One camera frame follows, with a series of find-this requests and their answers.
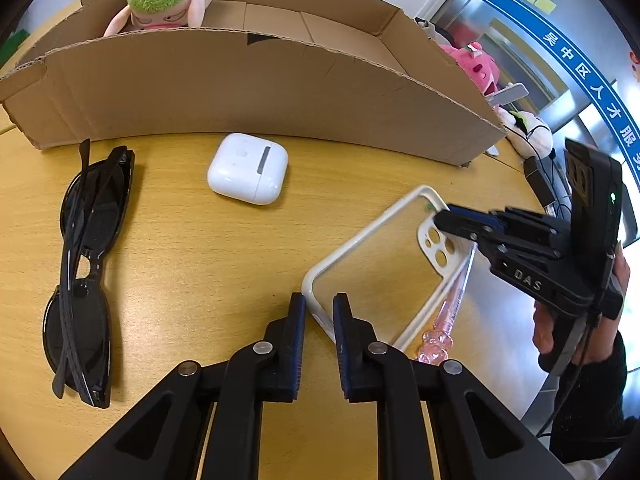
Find clear white phone case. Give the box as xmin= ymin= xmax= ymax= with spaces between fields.
xmin=302 ymin=185 xmax=475 ymax=358

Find pink transparent pen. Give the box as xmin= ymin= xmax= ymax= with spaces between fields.
xmin=416 ymin=249 xmax=475 ymax=365

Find black sunglasses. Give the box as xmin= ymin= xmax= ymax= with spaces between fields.
xmin=42 ymin=140 xmax=134 ymax=408

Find white earbuds case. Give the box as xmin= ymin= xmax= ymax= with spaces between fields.
xmin=207 ymin=132 xmax=288 ymax=206

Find person's right forearm dark sleeve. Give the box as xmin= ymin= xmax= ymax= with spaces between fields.
xmin=549 ymin=335 xmax=637 ymax=464

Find person's right hand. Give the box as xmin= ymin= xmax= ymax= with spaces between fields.
xmin=531 ymin=246 xmax=633 ymax=366

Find black power adapter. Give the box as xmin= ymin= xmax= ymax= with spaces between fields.
xmin=523 ymin=156 xmax=555 ymax=208

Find white panda plush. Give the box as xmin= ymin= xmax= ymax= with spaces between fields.
xmin=497 ymin=107 xmax=553 ymax=159

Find white phone stand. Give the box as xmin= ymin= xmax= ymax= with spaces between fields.
xmin=484 ymin=81 xmax=531 ymax=157

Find pink strawberry bear plush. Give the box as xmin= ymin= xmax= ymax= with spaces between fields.
xmin=440 ymin=42 xmax=500 ymax=96

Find brown cardboard box tray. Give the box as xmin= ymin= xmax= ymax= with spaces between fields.
xmin=1 ymin=0 xmax=503 ymax=166

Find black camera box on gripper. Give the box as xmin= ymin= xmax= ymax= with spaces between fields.
xmin=564 ymin=139 xmax=625 ymax=287

